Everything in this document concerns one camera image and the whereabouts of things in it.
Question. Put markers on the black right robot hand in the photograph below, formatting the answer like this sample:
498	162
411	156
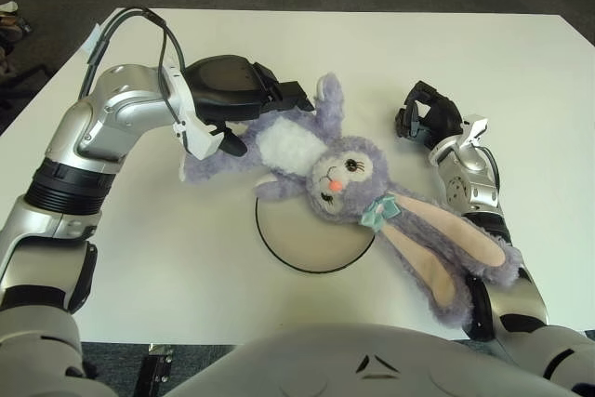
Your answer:
446	120

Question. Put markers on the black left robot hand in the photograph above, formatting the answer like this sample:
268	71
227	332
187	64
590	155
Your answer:
223	90

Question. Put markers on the purple plush bunny doll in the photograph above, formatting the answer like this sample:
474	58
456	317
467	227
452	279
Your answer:
353	178

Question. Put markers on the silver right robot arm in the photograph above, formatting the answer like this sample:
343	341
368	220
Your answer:
469	183

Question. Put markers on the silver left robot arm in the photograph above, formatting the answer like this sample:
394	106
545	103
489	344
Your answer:
107	118

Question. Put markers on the white plate black rim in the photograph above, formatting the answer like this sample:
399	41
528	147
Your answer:
307	243

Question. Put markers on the black office chair base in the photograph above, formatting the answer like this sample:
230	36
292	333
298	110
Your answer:
28	78

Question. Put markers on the dark floor clutter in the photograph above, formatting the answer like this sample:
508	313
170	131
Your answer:
14	20

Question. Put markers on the grey robot torso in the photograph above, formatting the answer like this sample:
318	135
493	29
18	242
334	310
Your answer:
325	364

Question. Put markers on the metal table bracket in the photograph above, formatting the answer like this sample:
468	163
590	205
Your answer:
160	360

